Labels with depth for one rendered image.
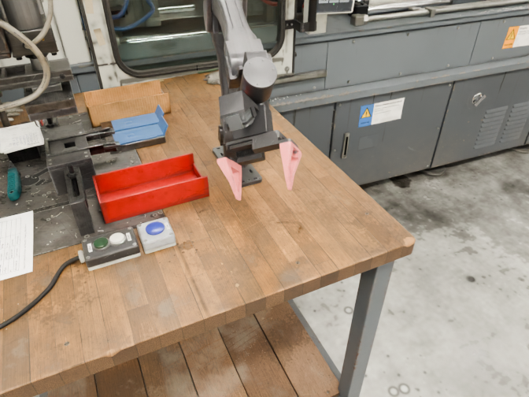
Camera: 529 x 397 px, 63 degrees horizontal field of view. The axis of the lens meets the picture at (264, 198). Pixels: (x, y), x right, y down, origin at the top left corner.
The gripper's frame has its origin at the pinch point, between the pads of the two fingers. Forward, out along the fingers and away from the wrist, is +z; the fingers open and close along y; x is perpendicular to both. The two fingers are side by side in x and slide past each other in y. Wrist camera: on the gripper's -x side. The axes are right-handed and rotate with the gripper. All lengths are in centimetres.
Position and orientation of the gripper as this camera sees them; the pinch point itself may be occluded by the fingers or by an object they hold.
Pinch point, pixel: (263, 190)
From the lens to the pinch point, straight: 76.1
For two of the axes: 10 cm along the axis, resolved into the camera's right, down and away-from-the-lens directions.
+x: 3.6, 1.8, 9.1
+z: 1.1, 9.7, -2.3
